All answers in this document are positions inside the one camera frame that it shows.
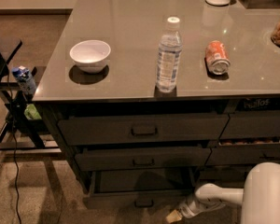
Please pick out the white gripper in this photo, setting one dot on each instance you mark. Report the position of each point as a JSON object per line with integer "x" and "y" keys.
{"x": 192, "y": 207}

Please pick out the dark drawer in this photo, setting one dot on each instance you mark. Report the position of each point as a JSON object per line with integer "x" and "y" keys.
{"x": 140, "y": 188}
{"x": 235, "y": 173}
{"x": 244, "y": 154}
{"x": 252, "y": 125}
{"x": 147, "y": 157}
{"x": 142, "y": 128}

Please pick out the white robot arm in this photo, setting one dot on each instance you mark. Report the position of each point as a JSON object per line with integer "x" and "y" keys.
{"x": 259, "y": 198}

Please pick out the orange soda can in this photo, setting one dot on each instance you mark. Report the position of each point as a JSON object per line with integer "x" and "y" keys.
{"x": 216, "y": 58}

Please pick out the clear plastic water bottle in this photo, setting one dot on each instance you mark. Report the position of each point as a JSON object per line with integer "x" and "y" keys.
{"x": 169, "y": 53}

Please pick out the black side stand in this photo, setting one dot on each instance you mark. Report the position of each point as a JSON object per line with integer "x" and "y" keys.
{"x": 15, "y": 102}

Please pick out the green crumpled bag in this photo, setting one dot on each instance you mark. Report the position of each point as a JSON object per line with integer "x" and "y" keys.
{"x": 31, "y": 112}

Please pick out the white ceramic bowl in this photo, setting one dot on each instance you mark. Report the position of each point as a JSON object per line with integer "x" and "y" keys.
{"x": 90, "y": 56}

